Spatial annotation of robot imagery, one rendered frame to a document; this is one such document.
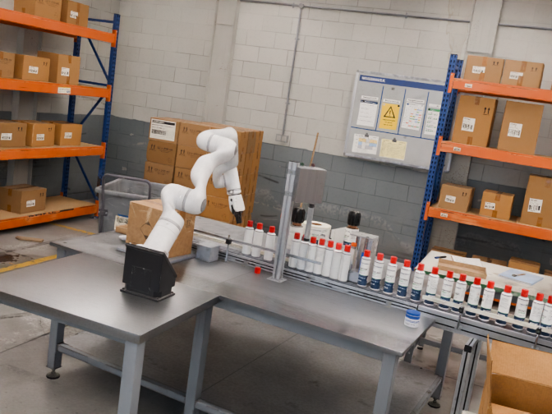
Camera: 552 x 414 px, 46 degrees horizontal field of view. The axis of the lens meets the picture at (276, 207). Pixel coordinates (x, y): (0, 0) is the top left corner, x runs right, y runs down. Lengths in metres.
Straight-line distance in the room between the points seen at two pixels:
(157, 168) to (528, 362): 5.57
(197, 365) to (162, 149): 4.22
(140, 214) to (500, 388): 2.20
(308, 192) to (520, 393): 1.63
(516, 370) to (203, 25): 7.22
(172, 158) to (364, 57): 2.62
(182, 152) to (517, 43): 3.89
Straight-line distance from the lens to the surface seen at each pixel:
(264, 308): 3.13
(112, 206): 5.91
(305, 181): 3.48
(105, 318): 2.81
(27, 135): 7.43
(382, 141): 7.81
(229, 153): 3.39
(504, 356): 2.42
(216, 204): 7.12
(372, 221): 8.04
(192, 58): 8.94
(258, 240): 3.80
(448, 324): 3.44
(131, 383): 2.78
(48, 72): 7.54
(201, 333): 3.38
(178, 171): 7.26
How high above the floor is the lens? 1.84
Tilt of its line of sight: 10 degrees down
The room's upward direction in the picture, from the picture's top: 8 degrees clockwise
